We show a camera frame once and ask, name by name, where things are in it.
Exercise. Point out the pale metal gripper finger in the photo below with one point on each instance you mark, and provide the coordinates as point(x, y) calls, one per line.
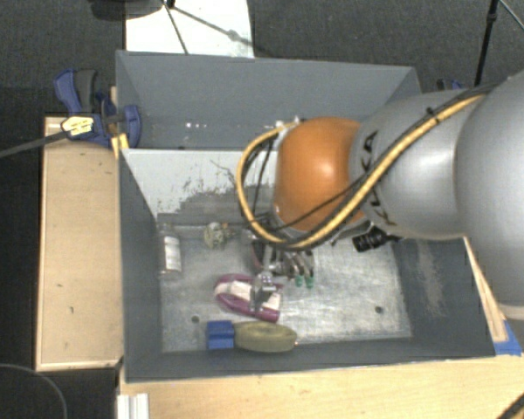
point(269, 285)
point(256, 295)

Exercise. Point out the purple and white packet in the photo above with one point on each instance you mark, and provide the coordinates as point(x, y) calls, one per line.
point(233, 297)

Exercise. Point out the blue block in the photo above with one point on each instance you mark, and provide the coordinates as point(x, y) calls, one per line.
point(220, 335)

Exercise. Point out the small clear crumpled thing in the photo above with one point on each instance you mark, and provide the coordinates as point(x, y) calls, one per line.
point(216, 235)

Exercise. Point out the grey metal bin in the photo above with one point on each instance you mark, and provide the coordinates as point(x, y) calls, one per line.
point(227, 98)

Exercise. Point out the pale wood flat board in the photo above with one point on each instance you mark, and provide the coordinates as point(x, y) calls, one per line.
point(80, 251)

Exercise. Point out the black cylinder on white bracket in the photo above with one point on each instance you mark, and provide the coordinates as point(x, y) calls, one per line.
point(369, 240)

